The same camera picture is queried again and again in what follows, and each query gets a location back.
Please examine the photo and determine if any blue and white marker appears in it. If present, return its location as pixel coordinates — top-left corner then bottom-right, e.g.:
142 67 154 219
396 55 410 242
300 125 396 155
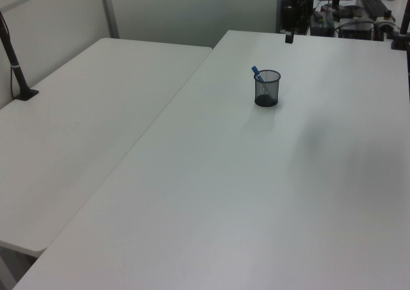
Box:
250 65 272 94

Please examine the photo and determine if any dark box with green label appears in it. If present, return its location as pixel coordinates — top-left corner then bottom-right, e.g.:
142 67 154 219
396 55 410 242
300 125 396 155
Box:
309 11 336 36

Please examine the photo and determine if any black electronics box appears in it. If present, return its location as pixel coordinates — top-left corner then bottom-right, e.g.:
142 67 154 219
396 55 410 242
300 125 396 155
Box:
338 17 376 41

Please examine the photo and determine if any black keyboard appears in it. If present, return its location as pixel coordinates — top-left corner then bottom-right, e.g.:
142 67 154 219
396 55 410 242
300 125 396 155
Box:
359 0 389 19

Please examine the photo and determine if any black mesh pen cup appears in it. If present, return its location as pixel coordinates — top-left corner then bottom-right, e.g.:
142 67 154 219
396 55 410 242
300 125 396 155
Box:
254 68 282 108

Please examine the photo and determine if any small white camera device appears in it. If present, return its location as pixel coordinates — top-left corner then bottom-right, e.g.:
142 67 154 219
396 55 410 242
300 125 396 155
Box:
375 10 398 32

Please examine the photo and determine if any black clamped camera pole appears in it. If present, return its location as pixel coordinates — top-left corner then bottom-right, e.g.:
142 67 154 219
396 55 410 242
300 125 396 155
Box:
389 1 410 51

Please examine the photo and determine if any grey partition frame post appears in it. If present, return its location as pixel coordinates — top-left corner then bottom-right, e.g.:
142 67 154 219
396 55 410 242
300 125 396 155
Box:
98 0 120 40

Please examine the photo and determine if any black camera pole with base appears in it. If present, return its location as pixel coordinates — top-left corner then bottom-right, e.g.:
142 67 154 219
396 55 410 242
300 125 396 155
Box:
0 10 40 102

